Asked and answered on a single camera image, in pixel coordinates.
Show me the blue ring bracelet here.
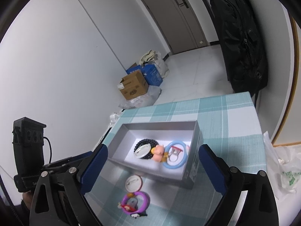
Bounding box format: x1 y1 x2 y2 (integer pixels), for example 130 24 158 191
162 140 190 170

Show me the white pin badge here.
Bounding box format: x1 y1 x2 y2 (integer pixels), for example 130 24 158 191
134 143 153 160
125 175 143 193

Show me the purple ring bracelet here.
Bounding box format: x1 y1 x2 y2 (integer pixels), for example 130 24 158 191
121 191 151 215

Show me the pink pig figurine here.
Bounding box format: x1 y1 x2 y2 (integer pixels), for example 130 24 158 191
151 144 165 162

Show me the black spiral hair tie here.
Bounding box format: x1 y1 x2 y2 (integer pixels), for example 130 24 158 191
133 138 161 161

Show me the left hand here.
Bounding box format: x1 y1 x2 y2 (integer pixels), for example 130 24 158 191
22 191 33 210

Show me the silver gift box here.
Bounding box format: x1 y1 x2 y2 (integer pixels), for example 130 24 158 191
105 120 203 189

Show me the teal plaid tablecloth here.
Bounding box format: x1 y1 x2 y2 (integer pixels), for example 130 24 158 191
83 91 269 226

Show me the silver plastic parcel bag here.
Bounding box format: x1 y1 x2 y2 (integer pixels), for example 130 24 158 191
109 112 122 127

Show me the white plastic shopping bag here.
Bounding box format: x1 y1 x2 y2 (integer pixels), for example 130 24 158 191
263 132 300 200

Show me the grey plastic parcel bag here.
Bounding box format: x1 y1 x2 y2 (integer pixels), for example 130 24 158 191
118 86 162 110

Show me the brown cardboard box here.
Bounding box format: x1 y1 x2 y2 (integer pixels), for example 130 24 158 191
117 70 149 101

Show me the blue cardboard box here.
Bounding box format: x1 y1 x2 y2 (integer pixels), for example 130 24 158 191
126 64 163 87

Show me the white canvas bag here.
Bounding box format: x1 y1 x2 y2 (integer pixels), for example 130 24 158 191
138 50 169 78

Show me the black backpack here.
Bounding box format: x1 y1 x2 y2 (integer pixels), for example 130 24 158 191
210 0 268 96

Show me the brown door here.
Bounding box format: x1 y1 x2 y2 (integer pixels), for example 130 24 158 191
141 0 209 54

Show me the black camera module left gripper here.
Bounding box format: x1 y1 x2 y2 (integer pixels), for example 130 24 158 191
12 117 46 176

